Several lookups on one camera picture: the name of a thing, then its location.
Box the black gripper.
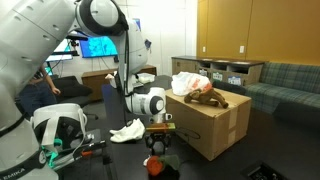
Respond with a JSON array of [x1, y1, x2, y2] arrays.
[[144, 131, 173, 157]]

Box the red plush tomato toy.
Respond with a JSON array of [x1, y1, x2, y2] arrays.
[[143, 153, 181, 177]]

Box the white cloth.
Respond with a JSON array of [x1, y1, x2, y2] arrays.
[[109, 118, 146, 144]]

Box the brown plush animal toy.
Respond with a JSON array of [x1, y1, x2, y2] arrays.
[[183, 87, 230, 110]]

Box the white plastic bag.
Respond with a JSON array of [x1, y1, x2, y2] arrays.
[[170, 71, 213, 97]]

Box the cardboard box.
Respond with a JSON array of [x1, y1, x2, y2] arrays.
[[165, 87, 253, 162]]

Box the clear plastic container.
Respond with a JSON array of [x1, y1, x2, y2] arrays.
[[106, 71, 156, 90]]

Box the low wooden sideboard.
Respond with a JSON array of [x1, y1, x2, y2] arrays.
[[81, 64, 158, 102]]

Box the black office chair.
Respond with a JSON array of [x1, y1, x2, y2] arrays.
[[211, 79, 247, 96]]

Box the wooden shelf cabinet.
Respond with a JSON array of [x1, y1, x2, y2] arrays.
[[171, 55, 266, 87]]

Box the black recessed power outlet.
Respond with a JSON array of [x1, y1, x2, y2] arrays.
[[240, 160, 291, 180]]

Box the black lounge chair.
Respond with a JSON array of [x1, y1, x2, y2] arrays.
[[54, 75, 99, 120]]

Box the teal green plastic part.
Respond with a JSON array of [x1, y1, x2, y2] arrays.
[[41, 138, 65, 168]]

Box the white VR headset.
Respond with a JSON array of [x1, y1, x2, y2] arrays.
[[31, 102, 88, 155]]

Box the person in dark top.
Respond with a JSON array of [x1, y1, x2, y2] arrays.
[[18, 64, 62, 114]]

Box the teal monitor screen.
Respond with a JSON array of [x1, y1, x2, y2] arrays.
[[44, 38, 74, 63]]

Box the green plaid couch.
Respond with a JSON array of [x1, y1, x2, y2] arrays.
[[244, 61, 320, 115]]

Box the yellow wrist camera mount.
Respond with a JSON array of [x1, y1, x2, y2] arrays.
[[145, 122, 177, 134]]

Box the orange handled black clamp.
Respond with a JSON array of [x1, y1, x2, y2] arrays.
[[53, 139, 108, 168]]

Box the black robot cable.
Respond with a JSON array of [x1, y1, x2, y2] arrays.
[[114, 19, 201, 141]]

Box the black camera on stand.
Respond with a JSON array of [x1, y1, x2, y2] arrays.
[[53, 33, 89, 58]]

